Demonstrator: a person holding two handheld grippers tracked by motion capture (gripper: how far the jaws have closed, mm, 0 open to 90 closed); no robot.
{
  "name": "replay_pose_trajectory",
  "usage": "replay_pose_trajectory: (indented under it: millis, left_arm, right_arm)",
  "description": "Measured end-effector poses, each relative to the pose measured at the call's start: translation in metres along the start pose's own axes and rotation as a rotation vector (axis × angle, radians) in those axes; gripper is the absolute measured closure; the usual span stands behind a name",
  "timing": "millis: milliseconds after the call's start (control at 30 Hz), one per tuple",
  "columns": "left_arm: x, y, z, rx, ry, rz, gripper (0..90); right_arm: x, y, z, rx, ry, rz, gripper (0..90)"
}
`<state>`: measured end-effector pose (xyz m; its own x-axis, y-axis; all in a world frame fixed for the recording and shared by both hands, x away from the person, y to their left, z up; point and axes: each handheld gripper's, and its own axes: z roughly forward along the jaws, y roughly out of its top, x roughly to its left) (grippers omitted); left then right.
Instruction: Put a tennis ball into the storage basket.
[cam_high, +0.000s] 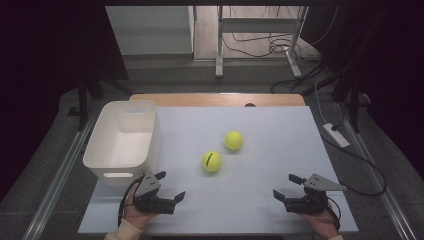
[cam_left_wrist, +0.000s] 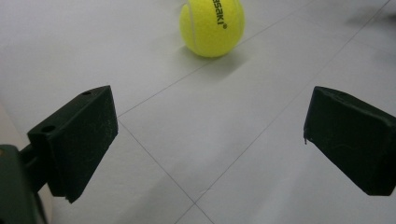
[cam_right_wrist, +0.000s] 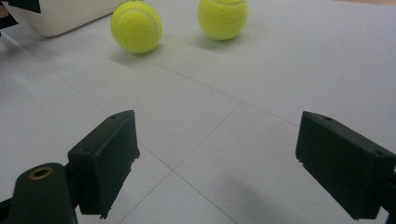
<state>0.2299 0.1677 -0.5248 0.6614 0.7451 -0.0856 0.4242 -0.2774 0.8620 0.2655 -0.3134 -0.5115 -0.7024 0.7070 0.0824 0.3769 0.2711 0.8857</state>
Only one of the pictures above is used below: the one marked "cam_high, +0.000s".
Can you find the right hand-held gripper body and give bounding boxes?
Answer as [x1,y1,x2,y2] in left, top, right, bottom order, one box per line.
[284,173,348,215]

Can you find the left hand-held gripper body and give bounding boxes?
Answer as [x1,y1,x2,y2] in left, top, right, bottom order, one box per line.
[133,171,177,215]

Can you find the white plastic bin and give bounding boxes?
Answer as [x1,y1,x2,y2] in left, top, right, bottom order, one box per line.
[82,99,163,187]

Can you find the tennis ball with black mark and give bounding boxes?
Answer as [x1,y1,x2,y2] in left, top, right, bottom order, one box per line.
[201,150,223,173]

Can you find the plain yellow tennis ball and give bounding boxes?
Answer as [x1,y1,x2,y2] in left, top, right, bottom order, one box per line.
[224,130,245,151]

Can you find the person's left hand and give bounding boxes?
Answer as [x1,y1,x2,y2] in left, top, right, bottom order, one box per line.
[123,184,158,231]

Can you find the person's right hand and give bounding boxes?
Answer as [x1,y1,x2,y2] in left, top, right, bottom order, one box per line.
[299,199,341,240]

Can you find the white board sheet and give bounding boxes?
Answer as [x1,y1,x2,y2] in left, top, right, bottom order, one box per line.
[77,105,360,235]

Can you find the white power strip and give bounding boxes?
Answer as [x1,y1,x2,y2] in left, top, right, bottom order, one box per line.
[322,122,351,149]

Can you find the black metal stand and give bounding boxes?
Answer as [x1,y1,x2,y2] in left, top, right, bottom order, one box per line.
[67,71,134,132]
[311,66,372,134]

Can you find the white cabinet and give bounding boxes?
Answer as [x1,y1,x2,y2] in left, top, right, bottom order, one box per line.
[105,5,195,56]

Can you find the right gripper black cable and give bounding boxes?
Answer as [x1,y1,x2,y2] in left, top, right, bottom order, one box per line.
[324,196,343,232]

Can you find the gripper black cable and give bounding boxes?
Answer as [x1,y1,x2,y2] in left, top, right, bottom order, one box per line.
[324,196,343,232]
[117,175,145,228]

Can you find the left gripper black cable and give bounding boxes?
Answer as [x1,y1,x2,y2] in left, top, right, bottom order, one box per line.
[117,175,145,228]

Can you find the aluminium rail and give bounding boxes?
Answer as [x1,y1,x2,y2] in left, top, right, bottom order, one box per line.
[21,99,105,240]
[334,101,420,240]

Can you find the black power cable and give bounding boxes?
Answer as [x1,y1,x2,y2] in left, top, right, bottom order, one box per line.
[321,109,388,197]

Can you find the tangled black floor cables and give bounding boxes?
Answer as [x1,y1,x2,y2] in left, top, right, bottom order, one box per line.
[221,6,339,95]

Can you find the white metal desk frame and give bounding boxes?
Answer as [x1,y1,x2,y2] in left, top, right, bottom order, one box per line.
[215,5,310,80]

